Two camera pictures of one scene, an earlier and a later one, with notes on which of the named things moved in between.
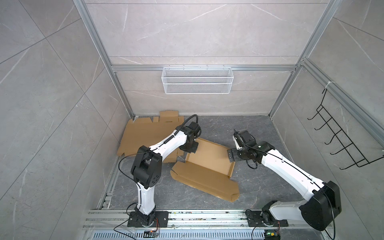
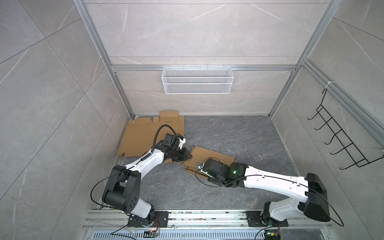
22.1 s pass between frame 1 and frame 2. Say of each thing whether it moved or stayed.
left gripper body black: moved
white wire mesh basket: stayed
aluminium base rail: stayed
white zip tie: stayed
